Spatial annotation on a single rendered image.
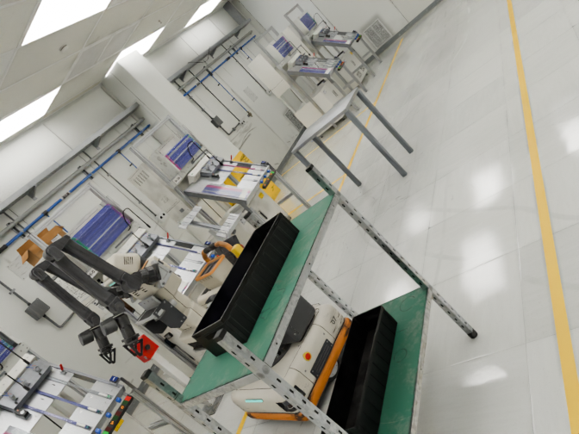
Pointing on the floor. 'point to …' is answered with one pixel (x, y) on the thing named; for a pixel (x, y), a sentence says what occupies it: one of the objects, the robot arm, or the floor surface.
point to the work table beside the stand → (357, 127)
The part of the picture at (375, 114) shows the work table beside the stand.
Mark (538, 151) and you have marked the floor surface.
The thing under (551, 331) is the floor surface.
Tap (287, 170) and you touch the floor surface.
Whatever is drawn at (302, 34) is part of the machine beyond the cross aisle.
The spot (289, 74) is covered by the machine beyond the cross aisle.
